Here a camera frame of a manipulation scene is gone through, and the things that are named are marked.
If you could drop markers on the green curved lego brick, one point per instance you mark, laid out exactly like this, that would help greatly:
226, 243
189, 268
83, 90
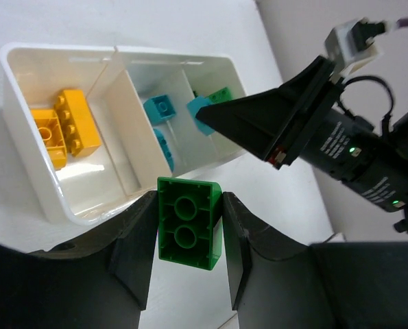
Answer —
190, 225

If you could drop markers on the yellow lego block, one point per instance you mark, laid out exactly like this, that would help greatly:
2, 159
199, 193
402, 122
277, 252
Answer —
49, 127

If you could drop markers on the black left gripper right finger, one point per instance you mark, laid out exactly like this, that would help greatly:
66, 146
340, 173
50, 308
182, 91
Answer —
277, 282

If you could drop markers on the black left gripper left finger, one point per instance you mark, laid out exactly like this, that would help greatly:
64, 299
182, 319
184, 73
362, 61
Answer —
99, 279

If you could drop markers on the yellow long lego brick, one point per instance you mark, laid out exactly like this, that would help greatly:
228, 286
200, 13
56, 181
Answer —
79, 130

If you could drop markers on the cyan small lego brick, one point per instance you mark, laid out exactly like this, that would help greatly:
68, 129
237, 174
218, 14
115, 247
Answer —
159, 109

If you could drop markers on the cyan rounded lego piece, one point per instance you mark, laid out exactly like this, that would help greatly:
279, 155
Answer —
165, 148

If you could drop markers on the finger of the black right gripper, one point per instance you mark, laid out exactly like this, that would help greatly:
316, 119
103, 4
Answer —
269, 113

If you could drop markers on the white three-compartment container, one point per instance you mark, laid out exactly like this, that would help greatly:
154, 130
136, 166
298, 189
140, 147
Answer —
116, 81

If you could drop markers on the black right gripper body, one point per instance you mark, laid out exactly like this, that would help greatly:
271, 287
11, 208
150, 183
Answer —
318, 128

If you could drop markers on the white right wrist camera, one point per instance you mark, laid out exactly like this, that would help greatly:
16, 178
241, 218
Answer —
351, 46

